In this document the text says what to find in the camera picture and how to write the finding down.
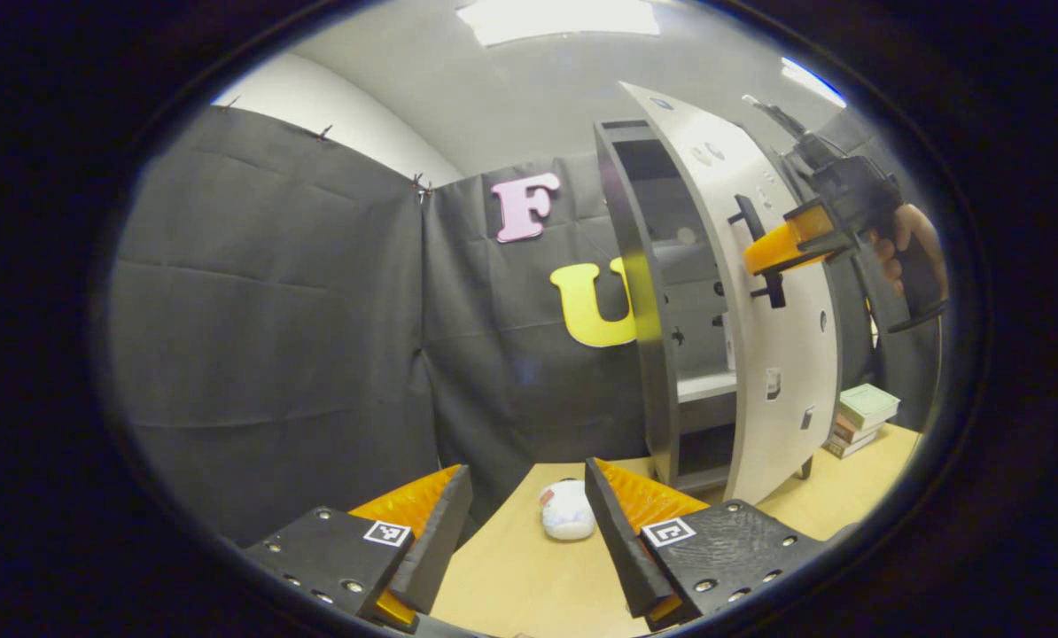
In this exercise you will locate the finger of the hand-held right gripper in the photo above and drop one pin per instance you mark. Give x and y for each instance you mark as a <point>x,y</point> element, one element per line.
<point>786,244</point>

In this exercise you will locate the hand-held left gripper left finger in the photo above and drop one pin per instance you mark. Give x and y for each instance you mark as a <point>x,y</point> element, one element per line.
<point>436,540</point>

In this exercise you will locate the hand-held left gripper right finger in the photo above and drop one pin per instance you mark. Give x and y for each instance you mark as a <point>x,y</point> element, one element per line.
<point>618,540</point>

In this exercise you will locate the dark grey cabinet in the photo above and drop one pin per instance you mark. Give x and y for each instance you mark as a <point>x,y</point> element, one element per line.
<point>662,381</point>

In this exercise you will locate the ceiling light panel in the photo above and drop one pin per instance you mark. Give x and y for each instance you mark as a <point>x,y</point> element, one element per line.
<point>556,19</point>
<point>812,81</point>

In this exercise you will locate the brown book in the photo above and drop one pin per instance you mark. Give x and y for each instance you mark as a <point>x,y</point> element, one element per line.
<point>852,431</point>

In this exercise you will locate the white book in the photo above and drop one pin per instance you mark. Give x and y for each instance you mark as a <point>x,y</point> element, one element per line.
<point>848,446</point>

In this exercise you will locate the black backdrop cloth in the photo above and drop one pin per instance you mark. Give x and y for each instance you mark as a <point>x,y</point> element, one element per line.
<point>272,310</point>

